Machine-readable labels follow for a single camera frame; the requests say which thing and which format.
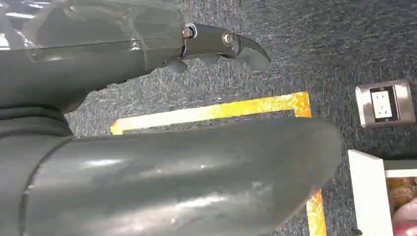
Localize steel floor power socket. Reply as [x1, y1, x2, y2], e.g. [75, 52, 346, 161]
[355, 79, 417, 129]

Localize yellow floor tape marking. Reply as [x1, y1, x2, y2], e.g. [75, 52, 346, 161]
[111, 91, 328, 236]

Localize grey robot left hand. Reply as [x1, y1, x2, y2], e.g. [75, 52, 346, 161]
[0, 0, 343, 236]

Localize white cabinet frame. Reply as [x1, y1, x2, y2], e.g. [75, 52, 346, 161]
[347, 149, 417, 236]

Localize orange packaged item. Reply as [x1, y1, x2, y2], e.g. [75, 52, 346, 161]
[387, 177, 417, 211]

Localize pink packaged item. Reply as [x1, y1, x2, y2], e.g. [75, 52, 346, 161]
[392, 198, 417, 236]

